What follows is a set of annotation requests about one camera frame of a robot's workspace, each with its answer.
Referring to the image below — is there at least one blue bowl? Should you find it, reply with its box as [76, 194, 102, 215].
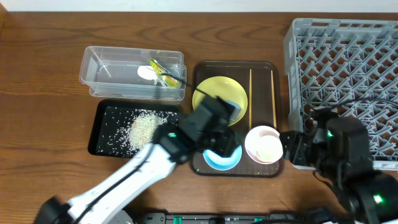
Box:
[203, 146, 243, 171]

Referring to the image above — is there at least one wooden chopstick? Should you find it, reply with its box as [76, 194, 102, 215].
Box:
[249, 69, 252, 131]
[271, 70, 277, 129]

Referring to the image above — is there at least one green yellow snack wrapper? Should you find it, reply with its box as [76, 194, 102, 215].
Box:
[149, 58, 180, 88]

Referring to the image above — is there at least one pile of rice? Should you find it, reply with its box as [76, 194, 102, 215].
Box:
[127, 111, 167, 151]

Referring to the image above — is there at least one white cup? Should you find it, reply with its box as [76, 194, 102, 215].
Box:
[256, 136, 283, 162]

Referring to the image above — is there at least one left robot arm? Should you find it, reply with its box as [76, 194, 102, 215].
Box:
[34, 123, 241, 224]

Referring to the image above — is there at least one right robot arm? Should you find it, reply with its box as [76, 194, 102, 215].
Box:
[280, 108, 397, 223]

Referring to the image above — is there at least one black waste tray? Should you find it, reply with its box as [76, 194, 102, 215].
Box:
[88, 100, 180, 158]

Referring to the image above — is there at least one grey dishwasher rack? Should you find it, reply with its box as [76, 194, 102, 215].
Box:
[284, 18, 397, 171]

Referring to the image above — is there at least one pink bowl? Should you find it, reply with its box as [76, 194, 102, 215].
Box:
[244, 126, 280, 164]

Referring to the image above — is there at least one yellow plate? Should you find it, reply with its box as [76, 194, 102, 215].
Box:
[192, 76, 248, 126]

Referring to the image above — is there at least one brown serving tray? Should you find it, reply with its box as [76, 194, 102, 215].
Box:
[190, 61, 284, 178]

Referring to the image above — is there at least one crumpled white tissue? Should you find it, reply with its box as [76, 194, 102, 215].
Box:
[137, 65, 167, 86]

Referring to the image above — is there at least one clear plastic bin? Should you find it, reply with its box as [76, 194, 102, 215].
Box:
[80, 46, 187, 101]

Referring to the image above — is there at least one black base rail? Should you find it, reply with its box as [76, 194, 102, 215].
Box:
[118, 211, 343, 224]

